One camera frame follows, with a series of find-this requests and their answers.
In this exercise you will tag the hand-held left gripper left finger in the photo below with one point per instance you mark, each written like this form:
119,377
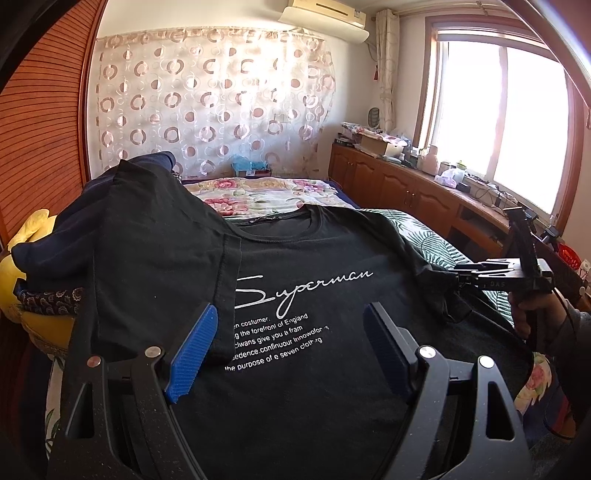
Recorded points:
194,350

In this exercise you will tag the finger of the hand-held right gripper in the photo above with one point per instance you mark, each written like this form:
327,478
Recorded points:
468,272

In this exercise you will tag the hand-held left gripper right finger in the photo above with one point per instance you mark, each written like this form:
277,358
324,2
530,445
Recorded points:
385,346

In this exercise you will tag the black printed t-shirt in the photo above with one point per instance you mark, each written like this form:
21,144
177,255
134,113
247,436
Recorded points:
300,397

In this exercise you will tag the person's right forearm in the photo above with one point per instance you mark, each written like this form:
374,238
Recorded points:
575,369

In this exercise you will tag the person's right hand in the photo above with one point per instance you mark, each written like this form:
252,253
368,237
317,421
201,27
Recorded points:
519,318

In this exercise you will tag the red container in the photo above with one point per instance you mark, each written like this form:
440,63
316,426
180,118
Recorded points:
568,257

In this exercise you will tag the clear plastic bag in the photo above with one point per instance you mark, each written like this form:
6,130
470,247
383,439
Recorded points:
449,177

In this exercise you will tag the long wooden cabinet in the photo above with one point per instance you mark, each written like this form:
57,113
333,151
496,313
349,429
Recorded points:
392,184

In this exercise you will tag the white jug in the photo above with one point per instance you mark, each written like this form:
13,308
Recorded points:
429,161

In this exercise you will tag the cardboard box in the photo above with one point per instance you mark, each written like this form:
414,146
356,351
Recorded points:
376,144

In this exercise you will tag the wooden framed window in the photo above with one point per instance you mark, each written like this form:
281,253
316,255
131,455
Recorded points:
498,115

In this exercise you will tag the floral quilt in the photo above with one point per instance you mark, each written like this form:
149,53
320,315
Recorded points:
258,194

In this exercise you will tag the navy folded cloth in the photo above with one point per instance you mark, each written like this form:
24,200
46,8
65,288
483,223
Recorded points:
55,244

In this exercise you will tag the small white fan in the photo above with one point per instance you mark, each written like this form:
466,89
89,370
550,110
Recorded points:
375,119

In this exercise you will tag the blue plastic bag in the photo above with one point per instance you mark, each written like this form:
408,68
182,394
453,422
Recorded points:
247,165

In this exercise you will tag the cream window curtain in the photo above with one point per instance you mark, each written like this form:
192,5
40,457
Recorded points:
387,69

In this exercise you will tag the slatted wooden wardrobe door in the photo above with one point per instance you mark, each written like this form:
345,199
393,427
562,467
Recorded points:
41,120

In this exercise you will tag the white air conditioner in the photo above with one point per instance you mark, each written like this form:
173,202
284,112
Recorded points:
323,21

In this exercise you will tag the circle patterned wall curtain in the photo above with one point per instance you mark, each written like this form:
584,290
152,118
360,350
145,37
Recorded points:
207,101

